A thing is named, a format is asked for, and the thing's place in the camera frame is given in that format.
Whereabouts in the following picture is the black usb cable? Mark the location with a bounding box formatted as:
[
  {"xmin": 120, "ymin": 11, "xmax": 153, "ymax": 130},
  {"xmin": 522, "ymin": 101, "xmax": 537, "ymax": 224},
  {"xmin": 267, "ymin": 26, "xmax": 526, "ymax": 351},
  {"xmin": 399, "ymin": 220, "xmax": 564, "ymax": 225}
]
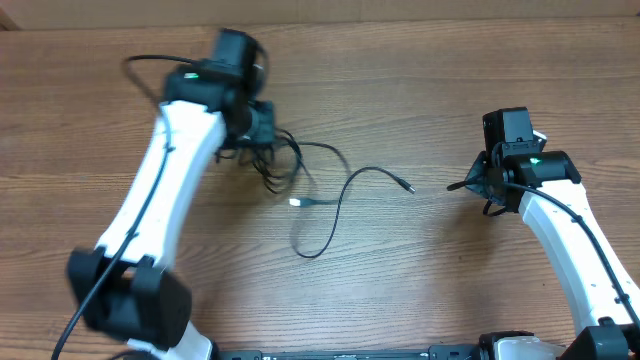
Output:
[
  {"xmin": 289, "ymin": 166, "xmax": 417, "ymax": 260},
  {"xmin": 214, "ymin": 127, "xmax": 354, "ymax": 209}
]

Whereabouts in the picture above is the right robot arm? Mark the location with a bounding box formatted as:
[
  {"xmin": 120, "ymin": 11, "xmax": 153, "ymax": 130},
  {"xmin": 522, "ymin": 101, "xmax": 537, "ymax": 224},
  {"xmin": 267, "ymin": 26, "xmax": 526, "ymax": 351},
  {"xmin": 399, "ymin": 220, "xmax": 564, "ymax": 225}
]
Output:
[{"xmin": 448, "ymin": 107, "xmax": 639, "ymax": 359}]

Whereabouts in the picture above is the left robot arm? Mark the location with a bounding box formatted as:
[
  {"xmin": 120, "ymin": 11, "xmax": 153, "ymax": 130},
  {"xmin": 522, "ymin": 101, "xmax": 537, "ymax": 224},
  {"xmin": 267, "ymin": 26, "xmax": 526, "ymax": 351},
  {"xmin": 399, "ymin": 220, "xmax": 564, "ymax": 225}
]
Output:
[{"xmin": 67, "ymin": 29, "xmax": 275, "ymax": 359}]

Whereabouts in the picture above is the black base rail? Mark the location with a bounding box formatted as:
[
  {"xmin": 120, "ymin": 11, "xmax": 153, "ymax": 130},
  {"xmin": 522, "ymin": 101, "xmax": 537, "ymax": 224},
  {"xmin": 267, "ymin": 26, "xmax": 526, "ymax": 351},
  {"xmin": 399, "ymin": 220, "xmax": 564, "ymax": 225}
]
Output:
[{"xmin": 214, "ymin": 329, "xmax": 569, "ymax": 360}]

